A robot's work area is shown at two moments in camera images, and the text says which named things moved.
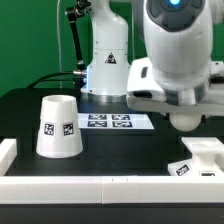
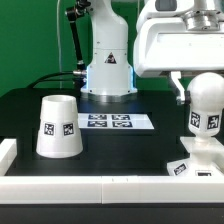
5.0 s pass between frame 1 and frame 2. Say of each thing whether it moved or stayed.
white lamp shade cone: stayed
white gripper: moved
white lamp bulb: moved
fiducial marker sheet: stayed
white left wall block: stayed
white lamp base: stayed
